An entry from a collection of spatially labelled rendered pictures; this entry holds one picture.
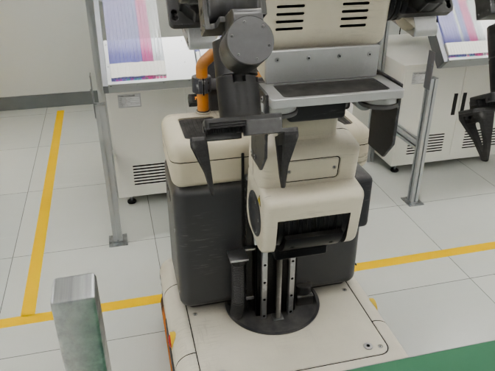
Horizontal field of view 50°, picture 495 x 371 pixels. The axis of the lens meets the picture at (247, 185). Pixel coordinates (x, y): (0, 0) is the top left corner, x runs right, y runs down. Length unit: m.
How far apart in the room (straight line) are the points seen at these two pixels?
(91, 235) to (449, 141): 1.94
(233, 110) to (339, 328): 0.98
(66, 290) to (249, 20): 0.39
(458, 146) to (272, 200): 2.20
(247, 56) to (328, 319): 1.08
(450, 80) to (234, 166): 1.83
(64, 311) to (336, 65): 0.76
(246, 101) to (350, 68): 0.38
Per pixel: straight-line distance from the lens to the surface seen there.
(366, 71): 1.07
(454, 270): 2.38
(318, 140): 1.13
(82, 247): 2.47
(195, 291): 1.55
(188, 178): 1.36
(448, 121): 3.09
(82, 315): 0.39
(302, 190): 1.13
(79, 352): 0.42
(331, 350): 1.51
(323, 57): 1.02
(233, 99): 0.71
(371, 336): 1.57
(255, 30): 0.65
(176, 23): 0.97
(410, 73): 2.86
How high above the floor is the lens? 1.34
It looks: 28 degrees down
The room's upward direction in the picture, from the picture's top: straight up
